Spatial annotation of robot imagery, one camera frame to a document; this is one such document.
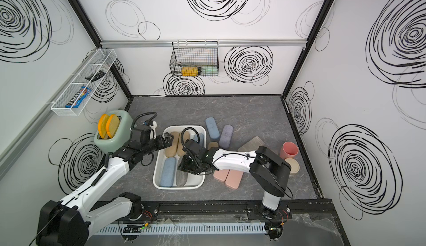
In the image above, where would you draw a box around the left yellow toast slice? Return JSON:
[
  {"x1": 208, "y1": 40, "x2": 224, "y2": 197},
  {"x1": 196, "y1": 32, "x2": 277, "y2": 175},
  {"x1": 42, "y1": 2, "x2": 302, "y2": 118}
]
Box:
[{"x1": 97, "y1": 114, "x2": 109, "y2": 139}]

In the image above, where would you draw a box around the blue glasses case front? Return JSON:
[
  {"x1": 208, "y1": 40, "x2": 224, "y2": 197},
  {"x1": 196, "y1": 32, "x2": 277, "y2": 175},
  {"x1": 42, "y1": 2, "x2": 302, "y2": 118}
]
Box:
[{"x1": 194, "y1": 133, "x2": 205, "y2": 146}]

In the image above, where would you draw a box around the pink glasses case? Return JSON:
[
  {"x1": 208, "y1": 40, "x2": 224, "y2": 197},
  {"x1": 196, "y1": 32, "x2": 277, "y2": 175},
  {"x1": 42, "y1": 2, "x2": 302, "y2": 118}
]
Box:
[
  {"x1": 225, "y1": 170, "x2": 244, "y2": 190},
  {"x1": 214, "y1": 169, "x2": 230, "y2": 183}
]

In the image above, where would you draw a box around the white plastic storage tray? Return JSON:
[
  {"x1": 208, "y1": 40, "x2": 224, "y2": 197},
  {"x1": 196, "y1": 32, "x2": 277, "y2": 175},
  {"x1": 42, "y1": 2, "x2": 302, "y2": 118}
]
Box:
[{"x1": 152, "y1": 125, "x2": 207, "y2": 190}]

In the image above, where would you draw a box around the right yellow toast slice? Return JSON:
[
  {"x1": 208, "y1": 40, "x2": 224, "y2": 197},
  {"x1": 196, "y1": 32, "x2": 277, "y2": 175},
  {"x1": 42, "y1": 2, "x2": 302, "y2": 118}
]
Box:
[{"x1": 105, "y1": 114, "x2": 120, "y2": 138}]

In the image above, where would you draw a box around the tan glasses case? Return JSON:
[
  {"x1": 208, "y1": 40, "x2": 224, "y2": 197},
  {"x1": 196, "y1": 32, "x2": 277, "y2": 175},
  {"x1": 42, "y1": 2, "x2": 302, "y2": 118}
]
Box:
[
  {"x1": 207, "y1": 141, "x2": 219, "y2": 150},
  {"x1": 177, "y1": 131, "x2": 190, "y2": 157},
  {"x1": 164, "y1": 132, "x2": 180, "y2": 158}
]

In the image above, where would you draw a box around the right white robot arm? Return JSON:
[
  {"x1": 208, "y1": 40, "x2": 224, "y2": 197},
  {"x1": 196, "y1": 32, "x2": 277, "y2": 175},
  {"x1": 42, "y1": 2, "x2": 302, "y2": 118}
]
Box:
[{"x1": 178, "y1": 139, "x2": 292, "y2": 217}]

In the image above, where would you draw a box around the black remote control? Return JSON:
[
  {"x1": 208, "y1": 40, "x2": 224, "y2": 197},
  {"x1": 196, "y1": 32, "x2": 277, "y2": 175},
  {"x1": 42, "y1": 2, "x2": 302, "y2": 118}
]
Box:
[{"x1": 85, "y1": 71, "x2": 106, "y2": 82}]

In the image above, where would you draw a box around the black wire wall basket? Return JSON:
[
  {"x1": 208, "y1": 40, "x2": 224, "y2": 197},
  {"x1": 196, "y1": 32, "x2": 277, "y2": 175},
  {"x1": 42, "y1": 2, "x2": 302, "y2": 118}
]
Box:
[{"x1": 169, "y1": 40, "x2": 219, "y2": 77}]

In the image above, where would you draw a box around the purple glasses case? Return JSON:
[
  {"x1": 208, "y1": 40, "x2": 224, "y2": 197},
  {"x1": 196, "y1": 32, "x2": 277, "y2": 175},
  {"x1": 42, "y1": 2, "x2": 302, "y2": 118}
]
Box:
[{"x1": 219, "y1": 125, "x2": 234, "y2": 149}]

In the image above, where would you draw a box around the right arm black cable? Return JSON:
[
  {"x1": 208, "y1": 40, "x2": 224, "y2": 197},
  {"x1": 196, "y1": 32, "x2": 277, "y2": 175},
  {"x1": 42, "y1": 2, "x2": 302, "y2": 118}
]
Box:
[{"x1": 179, "y1": 127, "x2": 201, "y2": 157}]

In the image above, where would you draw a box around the green item in basket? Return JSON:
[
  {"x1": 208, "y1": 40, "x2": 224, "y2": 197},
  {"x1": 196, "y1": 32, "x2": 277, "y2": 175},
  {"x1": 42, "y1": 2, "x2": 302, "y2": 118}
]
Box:
[{"x1": 200, "y1": 65, "x2": 219, "y2": 77}]

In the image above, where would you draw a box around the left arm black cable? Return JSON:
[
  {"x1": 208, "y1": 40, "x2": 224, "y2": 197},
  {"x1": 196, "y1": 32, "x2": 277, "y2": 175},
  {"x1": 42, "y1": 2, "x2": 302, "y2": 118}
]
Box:
[{"x1": 130, "y1": 112, "x2": 158, "y2": 130}]

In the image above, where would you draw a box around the grey slotted cable duct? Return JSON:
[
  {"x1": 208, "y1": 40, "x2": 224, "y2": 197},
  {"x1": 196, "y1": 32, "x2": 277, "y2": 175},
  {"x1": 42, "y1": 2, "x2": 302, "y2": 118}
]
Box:
[{"x1": 96, "y1": 222, "x2": 267, "y2": 236}]

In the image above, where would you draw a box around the yellow box in basket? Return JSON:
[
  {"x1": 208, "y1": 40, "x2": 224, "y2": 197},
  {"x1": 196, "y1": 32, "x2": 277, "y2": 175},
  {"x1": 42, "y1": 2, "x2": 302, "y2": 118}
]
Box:
[{"x1": 181, "y1": 66, "x2": 201, "y2": 77}]

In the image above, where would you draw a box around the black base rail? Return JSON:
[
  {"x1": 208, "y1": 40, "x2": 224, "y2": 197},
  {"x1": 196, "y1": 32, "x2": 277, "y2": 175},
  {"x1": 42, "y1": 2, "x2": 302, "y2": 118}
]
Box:
[{"x1": 113, "y1": 199, "x2": 341, "y2": 229}]

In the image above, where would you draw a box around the pink glasses case right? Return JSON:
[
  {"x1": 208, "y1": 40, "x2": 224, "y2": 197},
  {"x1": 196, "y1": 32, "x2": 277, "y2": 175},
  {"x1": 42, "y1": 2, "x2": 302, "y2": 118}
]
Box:
[{"x1": 225, "y1": 170, "x2": 244, "y2": 190}]

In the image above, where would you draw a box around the grey marble glasses case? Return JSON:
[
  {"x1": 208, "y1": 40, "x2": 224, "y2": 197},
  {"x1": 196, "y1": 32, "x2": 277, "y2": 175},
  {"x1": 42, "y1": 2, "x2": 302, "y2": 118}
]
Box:
[{"x1": 237, "y1": 136, "x2": 265, "y2": 152}]

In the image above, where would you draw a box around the mint green toaster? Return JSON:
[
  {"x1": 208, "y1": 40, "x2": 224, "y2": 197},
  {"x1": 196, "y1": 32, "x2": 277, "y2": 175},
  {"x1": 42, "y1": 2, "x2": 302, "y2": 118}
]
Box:
[{"x1": 94, "y1": 110, "x2": 133, "y2": 153}]

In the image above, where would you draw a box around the tan glasses case front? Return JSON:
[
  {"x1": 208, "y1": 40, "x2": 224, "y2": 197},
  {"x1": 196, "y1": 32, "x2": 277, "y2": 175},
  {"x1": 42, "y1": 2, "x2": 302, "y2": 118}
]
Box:
[{"x1": 177, "y1": 131, "x2": 190, "y2": 157}]

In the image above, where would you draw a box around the grey fabric glasses case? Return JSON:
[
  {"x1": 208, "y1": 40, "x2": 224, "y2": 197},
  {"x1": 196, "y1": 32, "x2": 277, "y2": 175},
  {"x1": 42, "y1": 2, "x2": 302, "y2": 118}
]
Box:
[{"x1": 176, "y1": 170, "x2": 188, "y2": 187}]

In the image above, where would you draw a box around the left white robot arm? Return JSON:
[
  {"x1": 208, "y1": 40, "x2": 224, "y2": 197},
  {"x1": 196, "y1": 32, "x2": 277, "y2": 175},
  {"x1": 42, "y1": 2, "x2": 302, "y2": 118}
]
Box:
[{"x1": 33, "y1": 133, "x2": 174, "y2": 246}]

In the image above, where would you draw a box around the blue candy packet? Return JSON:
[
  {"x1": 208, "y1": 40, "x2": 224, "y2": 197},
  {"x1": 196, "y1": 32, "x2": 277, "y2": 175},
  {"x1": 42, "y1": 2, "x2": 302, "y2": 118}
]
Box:
[{"x1": 65, "y1": 86, "x2": 92, "y2": 108}]

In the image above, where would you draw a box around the pink cup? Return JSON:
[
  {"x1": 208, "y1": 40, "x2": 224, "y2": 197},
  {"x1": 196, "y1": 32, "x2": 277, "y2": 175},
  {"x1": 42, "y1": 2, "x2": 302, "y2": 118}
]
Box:
[{"x1": 279, "y1": 142, "x2": 299, "y2": 159}]

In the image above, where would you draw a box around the white wire wall shelf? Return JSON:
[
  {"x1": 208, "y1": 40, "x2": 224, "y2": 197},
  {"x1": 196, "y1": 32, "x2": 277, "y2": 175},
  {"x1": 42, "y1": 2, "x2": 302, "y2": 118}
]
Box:
[{"x1": 51, "y1": 48, "x2": 117, "y2": 117}]

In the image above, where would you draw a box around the blue glasses case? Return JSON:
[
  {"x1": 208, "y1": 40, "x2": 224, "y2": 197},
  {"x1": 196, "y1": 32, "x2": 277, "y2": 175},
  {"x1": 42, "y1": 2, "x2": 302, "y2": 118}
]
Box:
[
  {"x1": 194, "y1": 133, "x2": 205, "y2": 146},
  {"x1": 160, "y1": 157, "x2": 176, "y2": 188},
  {"x1": 205, "y1": 117, "x2": 220, "y2": 140}
]

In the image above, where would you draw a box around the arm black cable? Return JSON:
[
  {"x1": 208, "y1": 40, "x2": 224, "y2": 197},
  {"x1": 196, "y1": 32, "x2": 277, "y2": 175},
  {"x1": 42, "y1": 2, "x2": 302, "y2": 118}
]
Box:
[
  {"x1": 130, "y1": 112, "x2": 158, "y2": 130},
  {"x1": 179, "y1": 127, "x2": 201, "y2": 157}
]

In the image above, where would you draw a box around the yellow toast slice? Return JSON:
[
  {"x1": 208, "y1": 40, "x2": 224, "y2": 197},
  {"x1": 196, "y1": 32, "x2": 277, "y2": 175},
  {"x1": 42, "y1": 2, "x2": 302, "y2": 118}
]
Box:
[
  {"x1": 97, "y1": 114, "x2": 109, "y2": 139},
  {"x1": 105, "y1": 114, "x2": 120, "y2": 138}
]

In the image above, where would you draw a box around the pink glasses case left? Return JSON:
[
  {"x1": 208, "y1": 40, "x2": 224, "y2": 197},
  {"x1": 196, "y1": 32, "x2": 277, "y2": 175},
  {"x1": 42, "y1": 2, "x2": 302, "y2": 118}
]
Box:
[{"x1": 214, "y1": 169, "x2": 230, "y2": 183}]

